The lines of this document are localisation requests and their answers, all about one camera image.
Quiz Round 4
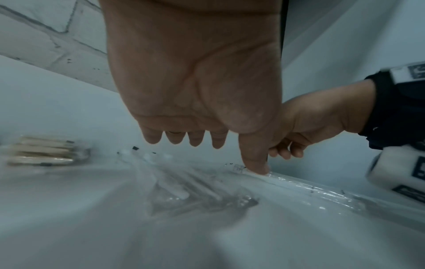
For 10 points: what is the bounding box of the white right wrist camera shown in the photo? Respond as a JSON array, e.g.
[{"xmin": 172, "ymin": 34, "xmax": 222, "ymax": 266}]
[{"xmin": 364, "ymin": 142, "xmax": 425, "ymax": 205}]

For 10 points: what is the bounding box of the black right wristband with markers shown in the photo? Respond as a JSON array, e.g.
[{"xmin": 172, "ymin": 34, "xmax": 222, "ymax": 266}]
[{"xmin": 358, "ymin": 61, "xmax": 425, "ymax": 151}]

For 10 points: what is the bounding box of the clear plastic bag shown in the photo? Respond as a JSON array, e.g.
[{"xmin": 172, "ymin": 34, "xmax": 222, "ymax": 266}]
[{"xmin": 224, "ymin": 162, "xmax": 393, "ymax": 220}]

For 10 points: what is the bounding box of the person's left hand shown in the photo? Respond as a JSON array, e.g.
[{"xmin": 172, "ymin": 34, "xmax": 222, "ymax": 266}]
[{"xmin": 99, "ymin": 0, "xmax": 283, "ymax": 176}]

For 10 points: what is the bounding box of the person's right hand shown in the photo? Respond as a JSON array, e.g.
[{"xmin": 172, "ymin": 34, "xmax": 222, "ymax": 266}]
[{"xmin": 267, "ymin": 78, "xmax": 376, "ymax": 160}]

